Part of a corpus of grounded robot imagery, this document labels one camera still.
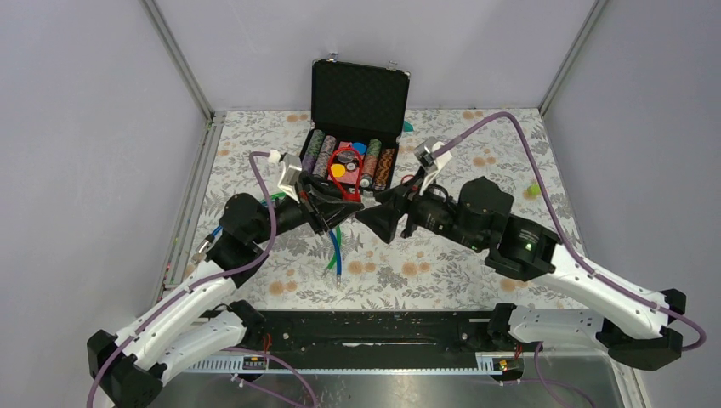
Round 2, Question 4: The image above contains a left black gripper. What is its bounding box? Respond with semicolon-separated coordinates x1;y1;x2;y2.
253;172;365;245

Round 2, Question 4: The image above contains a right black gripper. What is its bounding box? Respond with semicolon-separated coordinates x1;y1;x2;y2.
354;164;485;252

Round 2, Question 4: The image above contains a red cable padlock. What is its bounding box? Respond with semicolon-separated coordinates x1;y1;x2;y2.
327;144;364;202

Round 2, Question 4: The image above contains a green cable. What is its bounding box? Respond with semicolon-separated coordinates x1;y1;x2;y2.
264;191;343;277

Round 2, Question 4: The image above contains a blue cable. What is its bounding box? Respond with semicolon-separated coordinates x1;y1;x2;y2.
194;224;343;285

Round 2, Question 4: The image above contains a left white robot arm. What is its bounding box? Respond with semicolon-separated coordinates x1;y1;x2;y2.
87;175;363;407

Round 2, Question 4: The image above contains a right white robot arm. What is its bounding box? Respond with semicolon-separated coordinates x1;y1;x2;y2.
356;177;686;371

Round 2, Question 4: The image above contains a yellow round chip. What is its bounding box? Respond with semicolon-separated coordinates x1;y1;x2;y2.
329;163;347;179

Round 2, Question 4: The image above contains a blue round chip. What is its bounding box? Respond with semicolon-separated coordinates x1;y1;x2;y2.
351;142;366;156

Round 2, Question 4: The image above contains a black poker chip case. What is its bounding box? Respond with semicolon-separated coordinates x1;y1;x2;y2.
296;59;411;195

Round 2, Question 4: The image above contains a green cube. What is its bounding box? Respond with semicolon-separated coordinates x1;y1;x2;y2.
524;184;542;199

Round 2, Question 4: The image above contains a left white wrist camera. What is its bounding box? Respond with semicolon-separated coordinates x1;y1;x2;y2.
268;150;303;203

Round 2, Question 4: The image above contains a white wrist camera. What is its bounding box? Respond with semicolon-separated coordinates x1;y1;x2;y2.
413;137;452;195
268;150;303;203

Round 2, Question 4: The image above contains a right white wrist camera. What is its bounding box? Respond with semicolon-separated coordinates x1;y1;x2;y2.
413;137;452;195

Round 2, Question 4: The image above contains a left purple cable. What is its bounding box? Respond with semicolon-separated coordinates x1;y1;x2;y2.
85;150;283;408

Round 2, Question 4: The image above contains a purple cable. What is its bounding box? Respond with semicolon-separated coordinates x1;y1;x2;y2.
85;150;283;408
434;111;708;353

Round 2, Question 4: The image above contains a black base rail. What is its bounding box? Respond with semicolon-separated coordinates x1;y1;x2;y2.
179;306;570;373

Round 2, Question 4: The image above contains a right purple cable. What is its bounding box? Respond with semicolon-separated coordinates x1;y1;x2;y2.
434;111;708;353

